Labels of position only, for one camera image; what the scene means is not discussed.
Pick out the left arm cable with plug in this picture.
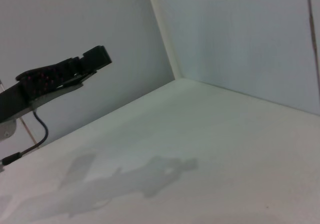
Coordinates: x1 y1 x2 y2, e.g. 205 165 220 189
0 110 49 167

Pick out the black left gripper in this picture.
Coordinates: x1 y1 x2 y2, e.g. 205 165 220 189
0 45 112 123

